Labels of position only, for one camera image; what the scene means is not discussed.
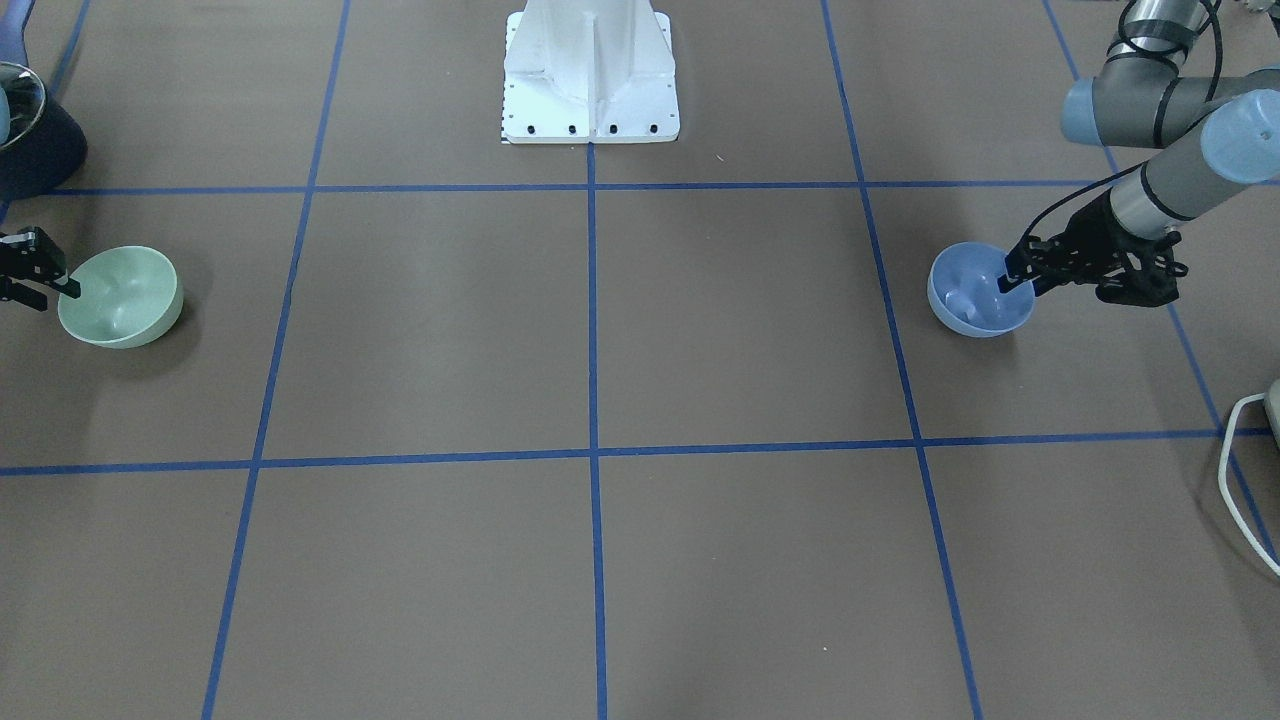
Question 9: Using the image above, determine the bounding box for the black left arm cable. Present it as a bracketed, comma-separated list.
[1016, 0, 1228, 263]

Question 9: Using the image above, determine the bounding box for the white toaster power cable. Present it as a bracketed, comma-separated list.
[1216, 392, 1280, 579]

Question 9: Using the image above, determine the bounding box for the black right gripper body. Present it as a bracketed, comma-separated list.
[1, 225, 69, 313]

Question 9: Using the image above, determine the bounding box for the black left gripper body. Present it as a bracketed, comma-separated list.
[1005, 191, 1144, 297]

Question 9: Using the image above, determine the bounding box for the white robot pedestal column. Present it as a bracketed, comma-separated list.
[500, 1, 681, 145]

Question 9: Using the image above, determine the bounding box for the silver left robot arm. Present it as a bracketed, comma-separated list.
[997, 1, 1279, 307]

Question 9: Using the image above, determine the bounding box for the blue bowl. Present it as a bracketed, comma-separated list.
[925, 242, 1036, 338]

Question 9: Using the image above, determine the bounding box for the green bowl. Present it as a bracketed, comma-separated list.
[58, 245, 186, 348]

